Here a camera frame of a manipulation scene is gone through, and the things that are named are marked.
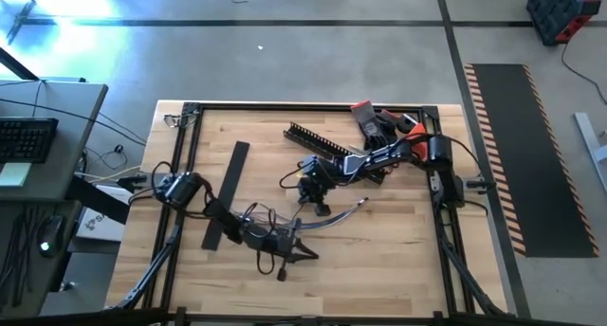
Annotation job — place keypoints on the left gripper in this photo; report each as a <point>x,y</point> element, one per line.
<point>268,243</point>

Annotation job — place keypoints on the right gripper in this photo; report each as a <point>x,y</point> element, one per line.
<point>320,172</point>

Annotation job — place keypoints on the black duct cover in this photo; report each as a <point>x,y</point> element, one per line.
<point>232,179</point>

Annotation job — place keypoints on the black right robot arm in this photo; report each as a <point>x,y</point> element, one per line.
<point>438,150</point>

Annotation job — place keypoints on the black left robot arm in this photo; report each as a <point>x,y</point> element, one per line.
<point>182,189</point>

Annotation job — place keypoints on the grey glove red cuff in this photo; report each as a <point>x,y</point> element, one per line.
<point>372,124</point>
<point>391,127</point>

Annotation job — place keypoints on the black tape roll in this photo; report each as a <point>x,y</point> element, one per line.
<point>402,125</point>

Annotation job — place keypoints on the orange tape dispenser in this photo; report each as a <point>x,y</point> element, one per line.
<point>417,132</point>

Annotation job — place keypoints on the white printed box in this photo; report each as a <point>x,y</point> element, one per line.
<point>102,229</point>

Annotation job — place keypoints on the black flat bar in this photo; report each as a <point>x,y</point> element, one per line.
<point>99,200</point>

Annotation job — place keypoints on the black yellow-striped floor mat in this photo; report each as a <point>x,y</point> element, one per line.
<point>531,160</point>

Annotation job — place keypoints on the black computer mouse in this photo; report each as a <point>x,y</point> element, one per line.
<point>49,236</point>

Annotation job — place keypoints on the grey desk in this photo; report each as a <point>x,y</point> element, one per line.
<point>28,278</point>
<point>71,141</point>

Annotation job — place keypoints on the grey metal profile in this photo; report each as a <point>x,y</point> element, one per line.
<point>588,141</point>

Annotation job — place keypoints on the black zip tie pile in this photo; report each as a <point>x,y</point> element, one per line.
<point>16,250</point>

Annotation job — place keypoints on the black keyboard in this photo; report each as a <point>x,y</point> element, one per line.
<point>26,139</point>

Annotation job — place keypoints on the pale green notepad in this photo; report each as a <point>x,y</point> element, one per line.
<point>13,174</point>

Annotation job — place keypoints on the black and red toolbox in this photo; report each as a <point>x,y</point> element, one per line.
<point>557,11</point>

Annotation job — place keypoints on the black slanted pole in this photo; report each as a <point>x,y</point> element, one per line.
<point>16,64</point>

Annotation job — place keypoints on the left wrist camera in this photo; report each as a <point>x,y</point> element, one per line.
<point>283,273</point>

